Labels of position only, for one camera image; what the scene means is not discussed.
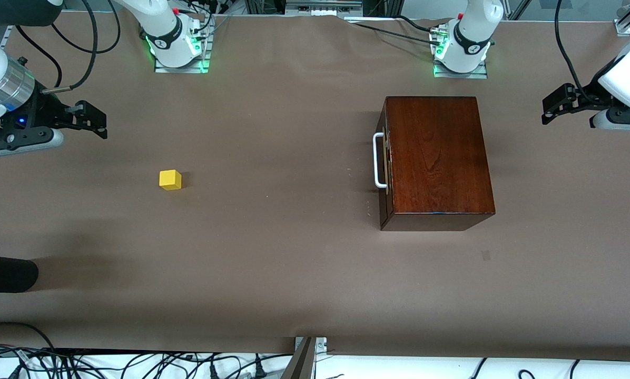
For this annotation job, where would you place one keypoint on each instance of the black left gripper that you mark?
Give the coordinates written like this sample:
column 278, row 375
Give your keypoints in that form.
column 583, row 101

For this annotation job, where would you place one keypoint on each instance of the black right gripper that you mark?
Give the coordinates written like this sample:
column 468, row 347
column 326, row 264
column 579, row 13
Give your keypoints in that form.
column 45, row 114

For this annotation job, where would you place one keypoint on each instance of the yellow cube block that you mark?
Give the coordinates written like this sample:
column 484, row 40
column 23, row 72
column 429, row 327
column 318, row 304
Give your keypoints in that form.
column 170, row 180

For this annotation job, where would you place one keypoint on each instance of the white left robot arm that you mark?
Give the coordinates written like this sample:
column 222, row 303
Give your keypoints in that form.
column 473, row 31

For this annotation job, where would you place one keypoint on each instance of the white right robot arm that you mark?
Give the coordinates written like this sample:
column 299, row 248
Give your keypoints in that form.
column 165, row 31

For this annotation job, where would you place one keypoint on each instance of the dark brown wooden cabinet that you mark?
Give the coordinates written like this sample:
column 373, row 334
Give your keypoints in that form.
column 436, row 158

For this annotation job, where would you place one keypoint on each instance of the black ribbed cylinder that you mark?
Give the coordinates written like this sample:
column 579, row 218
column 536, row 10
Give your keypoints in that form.
column 4, row 273

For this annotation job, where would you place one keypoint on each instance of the grey aluminium profile bar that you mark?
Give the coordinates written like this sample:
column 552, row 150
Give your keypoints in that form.
column 302, row 363

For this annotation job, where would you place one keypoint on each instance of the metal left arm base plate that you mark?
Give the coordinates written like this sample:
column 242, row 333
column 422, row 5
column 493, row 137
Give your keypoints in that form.
column 462, row 75

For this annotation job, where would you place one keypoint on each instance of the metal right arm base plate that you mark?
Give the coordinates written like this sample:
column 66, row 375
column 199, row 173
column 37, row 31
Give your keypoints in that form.
column 205, row 52

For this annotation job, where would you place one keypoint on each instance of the silver equipment rail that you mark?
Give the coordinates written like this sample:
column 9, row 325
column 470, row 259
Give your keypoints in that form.
column 320, row 8

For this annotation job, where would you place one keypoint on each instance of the metal corner bracket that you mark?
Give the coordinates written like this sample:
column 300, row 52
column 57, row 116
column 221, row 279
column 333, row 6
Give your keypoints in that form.
column 321, row 345

